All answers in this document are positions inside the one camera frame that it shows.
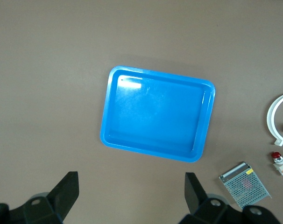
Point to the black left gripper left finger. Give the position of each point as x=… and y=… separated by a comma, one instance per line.
x=64, y=193

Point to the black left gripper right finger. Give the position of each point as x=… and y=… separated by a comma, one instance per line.
x=195, y=196

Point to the metal mesh power supply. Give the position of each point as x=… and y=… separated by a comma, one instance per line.
x=245, y=186

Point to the blue plastic tray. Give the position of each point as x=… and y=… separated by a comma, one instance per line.
x=155, y=114

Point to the large white curved clip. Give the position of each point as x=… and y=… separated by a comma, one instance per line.
x=271, y=116

